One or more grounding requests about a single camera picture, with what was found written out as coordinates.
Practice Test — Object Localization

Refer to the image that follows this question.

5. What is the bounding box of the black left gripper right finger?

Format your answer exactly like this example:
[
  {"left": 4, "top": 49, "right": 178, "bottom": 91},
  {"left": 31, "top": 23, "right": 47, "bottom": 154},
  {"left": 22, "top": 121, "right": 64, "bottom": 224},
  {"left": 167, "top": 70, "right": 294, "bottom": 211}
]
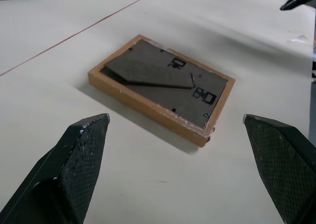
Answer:
[{"left": 242, "top": 114, "right": 316, "bottom": 224}]

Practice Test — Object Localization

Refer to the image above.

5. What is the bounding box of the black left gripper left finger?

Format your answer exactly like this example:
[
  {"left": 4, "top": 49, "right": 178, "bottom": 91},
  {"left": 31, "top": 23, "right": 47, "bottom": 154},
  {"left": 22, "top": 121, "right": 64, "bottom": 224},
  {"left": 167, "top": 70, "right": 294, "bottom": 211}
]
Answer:
[{"left": 0, "top": 113, "right": 111, "bottom": 224}]

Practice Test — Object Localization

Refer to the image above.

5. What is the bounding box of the wooden picture frame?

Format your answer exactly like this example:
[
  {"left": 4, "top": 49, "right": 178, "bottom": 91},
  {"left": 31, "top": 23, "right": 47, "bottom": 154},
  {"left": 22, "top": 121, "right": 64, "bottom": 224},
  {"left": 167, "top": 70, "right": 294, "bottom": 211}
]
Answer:
[{"left": 87, "top": 34, "right": 237, "bottom": 148}]

